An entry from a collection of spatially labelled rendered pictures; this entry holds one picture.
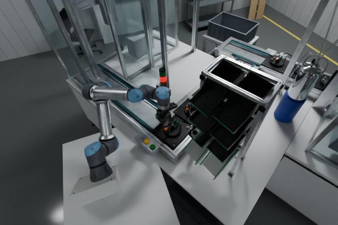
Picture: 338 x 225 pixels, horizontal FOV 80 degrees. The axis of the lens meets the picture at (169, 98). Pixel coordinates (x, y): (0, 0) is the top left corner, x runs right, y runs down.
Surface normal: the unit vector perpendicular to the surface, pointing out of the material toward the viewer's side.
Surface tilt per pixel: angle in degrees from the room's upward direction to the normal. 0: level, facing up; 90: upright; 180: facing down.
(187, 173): 0
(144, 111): 0
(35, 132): 0
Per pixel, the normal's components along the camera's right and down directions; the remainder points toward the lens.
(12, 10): 0.35, 0.69
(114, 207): -0.04, -0.67
